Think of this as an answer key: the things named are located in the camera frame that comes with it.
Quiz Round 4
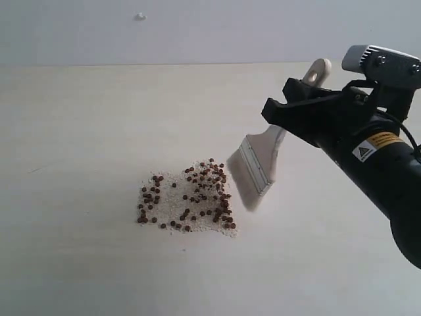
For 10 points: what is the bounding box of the small white wall lump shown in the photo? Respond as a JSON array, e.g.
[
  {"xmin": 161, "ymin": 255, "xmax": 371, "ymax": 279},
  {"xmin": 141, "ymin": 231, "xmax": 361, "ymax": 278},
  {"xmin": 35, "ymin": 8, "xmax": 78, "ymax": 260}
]
[{"xmin": 134, "ymin": 13, "xmax": 147, "ymax": 21}]

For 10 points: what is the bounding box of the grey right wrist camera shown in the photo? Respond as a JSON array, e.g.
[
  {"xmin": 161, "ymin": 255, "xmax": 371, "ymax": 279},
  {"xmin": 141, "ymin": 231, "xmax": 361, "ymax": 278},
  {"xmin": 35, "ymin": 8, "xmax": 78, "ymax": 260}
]
[{"xmin": 341, "ymin": 45, "xmax": 420, "ymax": 90}]

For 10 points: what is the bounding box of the wide white bristle paintbrush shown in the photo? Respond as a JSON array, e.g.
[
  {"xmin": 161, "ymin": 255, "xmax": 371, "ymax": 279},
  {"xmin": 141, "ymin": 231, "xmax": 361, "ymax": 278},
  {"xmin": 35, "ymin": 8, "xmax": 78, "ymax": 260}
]
[{"xmin": 226, "ymin": 58, "xmax": 332, "ymax": 212}]

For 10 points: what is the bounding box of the brown and white granule pile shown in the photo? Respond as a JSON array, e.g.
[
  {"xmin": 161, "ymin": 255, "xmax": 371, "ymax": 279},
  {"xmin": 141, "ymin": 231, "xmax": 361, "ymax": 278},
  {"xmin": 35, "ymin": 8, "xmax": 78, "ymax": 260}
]
[{"xmin": 136, "ymin": 157, "xmax": 238, "ymax": 237}]

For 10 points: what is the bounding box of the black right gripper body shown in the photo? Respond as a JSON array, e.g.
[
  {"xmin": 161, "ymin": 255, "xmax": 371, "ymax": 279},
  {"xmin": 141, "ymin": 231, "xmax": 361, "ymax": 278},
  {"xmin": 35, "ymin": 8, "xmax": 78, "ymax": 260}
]
[{"xmin": 315, "ymin": 80, "xmax": 411, "ymax": 148}]

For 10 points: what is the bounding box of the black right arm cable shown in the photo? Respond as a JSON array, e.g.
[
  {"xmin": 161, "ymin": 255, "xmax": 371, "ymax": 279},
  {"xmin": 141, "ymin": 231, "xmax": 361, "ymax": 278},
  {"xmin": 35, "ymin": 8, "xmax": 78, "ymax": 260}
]
[{"xmin": 378, "ymin": 110, "xmax": 421, "ymax": 155}]

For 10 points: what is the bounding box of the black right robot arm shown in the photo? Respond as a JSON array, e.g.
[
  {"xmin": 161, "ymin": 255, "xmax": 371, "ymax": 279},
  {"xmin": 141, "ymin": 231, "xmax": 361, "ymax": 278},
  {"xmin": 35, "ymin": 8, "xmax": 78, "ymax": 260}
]
[{"xmin": 261, "ymin": 78, "xmax": 420, "ymax": 267}]

